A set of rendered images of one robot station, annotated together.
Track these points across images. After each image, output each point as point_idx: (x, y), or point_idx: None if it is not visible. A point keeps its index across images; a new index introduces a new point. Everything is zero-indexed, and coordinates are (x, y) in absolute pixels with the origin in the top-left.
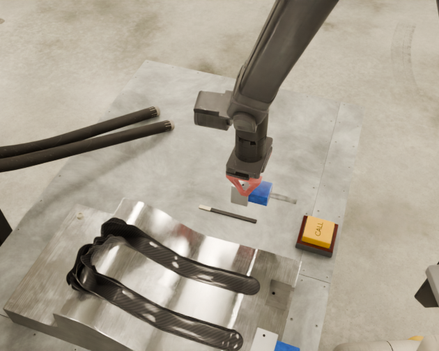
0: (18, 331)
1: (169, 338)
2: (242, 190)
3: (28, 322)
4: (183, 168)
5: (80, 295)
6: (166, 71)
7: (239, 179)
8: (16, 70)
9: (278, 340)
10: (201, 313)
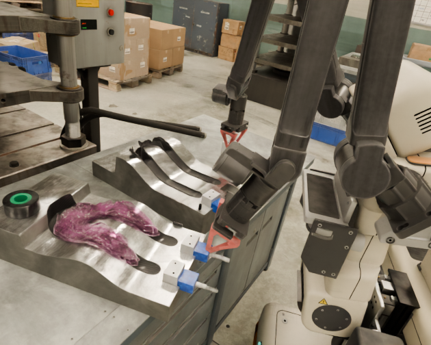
0: (94, 178)
1: (165, 186)
2: (226, 144)
3: (100, 171)
4: (203, 151)
5: (131, 155)
6: (212, 120)
7: (226, 132)
8: (133, 135)
9: (219, 198)
10: (186, 183)
